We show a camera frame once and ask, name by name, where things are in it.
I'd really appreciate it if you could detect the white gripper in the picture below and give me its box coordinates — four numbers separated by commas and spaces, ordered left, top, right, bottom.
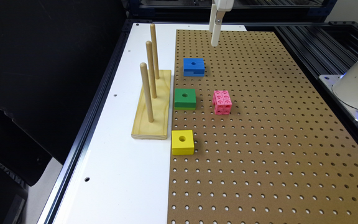
209, 0, 234, 47

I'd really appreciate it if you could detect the blue block with hole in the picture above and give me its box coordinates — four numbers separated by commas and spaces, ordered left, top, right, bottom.
183, 58, 205, 77

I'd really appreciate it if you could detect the pink interlocking cube block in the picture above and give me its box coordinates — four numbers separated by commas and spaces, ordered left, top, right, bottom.
213, 90, 232, 115

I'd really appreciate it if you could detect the green block with hole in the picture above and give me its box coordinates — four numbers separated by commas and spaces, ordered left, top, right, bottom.
174, 88, 196, 110

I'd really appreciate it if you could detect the yellow block with hole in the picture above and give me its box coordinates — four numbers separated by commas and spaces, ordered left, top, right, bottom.
172, 130, 195, 156

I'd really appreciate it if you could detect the rear wooden peg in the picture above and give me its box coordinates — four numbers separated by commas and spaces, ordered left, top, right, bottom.
150, 23, 160, 80

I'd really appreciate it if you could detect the wooden peg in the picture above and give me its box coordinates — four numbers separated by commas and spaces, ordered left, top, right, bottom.
145, 40, 157, 98
150, 23, 160, 80
140, 62, 154, 123

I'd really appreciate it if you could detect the middle wooden peg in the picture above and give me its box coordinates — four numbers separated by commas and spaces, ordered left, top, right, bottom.
145, 40, 157, 98

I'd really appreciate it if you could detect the front wooden peg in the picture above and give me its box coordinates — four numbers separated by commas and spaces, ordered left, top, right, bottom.
140, 62, 154, 123

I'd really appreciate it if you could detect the light wooden peg base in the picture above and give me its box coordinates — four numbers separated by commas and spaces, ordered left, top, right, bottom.
131, 70, 172, 140

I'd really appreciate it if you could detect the brown perforated pegboard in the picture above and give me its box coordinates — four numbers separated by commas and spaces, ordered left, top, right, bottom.
167, 30, 358, 223

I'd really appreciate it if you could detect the black curtain sheet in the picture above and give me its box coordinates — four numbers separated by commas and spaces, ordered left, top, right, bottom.
0, 0, 126, 185

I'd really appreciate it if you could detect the black aluminium table frame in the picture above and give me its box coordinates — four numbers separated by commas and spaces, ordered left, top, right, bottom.
37, 0, 358, 224

